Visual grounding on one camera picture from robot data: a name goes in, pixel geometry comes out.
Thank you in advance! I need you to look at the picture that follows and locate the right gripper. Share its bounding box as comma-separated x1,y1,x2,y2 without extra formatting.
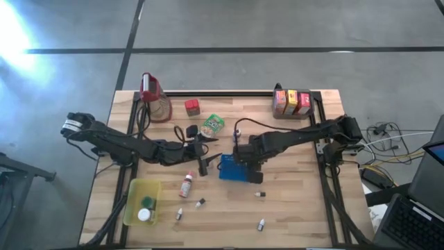
242,133,278,185

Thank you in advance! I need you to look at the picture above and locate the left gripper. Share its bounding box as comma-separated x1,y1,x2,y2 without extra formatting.
171,133,223,177

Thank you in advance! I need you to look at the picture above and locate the blue plastic basket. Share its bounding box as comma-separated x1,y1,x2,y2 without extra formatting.
218,153,251,183

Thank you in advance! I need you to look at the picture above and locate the Apple Jacks cereal box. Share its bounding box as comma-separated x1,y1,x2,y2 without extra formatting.
199,113,225,138

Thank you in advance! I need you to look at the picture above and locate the red food colouring bottle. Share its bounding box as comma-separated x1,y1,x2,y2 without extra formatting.
178,171,195,199

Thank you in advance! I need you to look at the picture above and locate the smoked paprika tin red lid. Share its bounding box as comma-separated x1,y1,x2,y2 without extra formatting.
184,99,202,117

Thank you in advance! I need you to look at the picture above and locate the orange cereal box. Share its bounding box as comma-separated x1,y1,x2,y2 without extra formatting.
273,90,288,115

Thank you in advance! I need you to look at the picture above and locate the yellow Corn Pops box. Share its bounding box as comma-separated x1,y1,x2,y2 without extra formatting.
285,89,299,115

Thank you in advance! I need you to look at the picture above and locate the clear pepper spice jar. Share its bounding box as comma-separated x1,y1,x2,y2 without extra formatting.
137,208,152,223

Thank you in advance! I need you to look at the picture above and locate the yellow plastic bin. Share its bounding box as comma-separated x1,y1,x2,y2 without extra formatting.
123,178,162,227

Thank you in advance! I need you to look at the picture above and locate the clear box of snack boxes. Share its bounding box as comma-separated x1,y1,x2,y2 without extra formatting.
272,88,315,121

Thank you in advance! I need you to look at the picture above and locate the black power brick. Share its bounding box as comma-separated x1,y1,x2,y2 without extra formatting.
359,167,395,191

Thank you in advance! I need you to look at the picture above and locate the black laptop keyboard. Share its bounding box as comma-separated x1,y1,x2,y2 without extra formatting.
373,192,444,250

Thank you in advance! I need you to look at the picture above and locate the laptop with blue screen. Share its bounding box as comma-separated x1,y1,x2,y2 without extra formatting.
407,114,444,209

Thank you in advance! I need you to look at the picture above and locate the black floor stand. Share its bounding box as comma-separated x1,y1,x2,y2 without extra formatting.
0,152,57,250

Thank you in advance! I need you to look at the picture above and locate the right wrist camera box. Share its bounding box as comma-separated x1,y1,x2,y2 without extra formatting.
232,144,256,164

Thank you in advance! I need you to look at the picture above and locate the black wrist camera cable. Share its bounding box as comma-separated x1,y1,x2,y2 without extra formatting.
172,124,187,144
234,117,278,147

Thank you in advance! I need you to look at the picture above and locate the black table frame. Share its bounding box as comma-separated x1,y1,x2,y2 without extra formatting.
105,89,374,249

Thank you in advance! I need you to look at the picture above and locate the steel box grater red handle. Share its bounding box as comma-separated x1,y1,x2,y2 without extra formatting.
139,72,173,124

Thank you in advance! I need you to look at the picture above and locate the white floor cable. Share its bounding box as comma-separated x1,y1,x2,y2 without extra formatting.
364,131,434,147

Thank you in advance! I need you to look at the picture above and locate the yellow floor cable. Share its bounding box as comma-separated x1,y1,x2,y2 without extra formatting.
360,151,426,174

